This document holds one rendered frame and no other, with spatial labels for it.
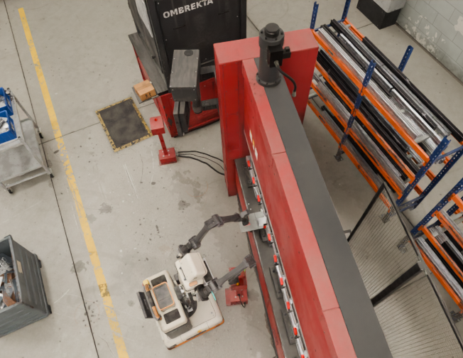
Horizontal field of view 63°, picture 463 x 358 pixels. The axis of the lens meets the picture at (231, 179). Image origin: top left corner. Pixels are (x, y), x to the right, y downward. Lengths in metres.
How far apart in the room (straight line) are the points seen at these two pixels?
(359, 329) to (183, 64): 2.70
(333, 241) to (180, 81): 2.05
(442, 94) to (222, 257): 4.24
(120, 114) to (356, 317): 4.78
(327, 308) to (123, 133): 4.37
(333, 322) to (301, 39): 2.26
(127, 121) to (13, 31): 3.25
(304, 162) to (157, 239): 2.77
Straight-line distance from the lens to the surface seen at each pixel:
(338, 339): 2.23
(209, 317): 4.26
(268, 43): 2.74
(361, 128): 4.92
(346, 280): 2.31
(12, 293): 4.74
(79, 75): 6.98
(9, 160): 5.85
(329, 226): 2.40
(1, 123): 5.32
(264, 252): 3.80
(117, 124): 6.01
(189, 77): 3.62
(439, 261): 4.74
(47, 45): 7.80
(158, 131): 4.80
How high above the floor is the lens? 4.45
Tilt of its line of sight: 59 degrees down
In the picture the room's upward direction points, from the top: 3 degrees counter-clockwise
